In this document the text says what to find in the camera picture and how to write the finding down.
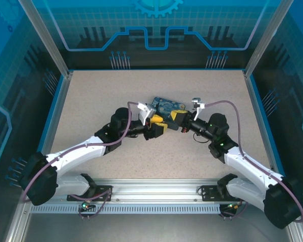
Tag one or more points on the aluminium frame post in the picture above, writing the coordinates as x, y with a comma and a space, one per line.
267, 37
48, 43

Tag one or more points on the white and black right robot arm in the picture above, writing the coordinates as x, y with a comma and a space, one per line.
247, 166

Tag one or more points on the blue table side trim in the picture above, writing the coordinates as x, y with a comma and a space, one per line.
264, 113
51, 113

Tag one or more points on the aluminium frame bar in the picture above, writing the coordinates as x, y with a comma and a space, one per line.
16, 227
296, 235

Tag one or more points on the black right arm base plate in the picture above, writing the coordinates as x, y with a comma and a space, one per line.
209, 193

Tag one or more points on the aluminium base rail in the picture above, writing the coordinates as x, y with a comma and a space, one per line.
154, 189

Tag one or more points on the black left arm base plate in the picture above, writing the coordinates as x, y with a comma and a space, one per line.
103, 192

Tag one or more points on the small circuit board with LED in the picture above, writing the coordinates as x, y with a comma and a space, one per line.
86, 205
232, 206

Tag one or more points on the aluminium table side rail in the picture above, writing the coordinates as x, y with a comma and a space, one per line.
57, 113
257, 113

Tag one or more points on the starry night print tin box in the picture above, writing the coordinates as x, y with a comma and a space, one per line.
166, 106

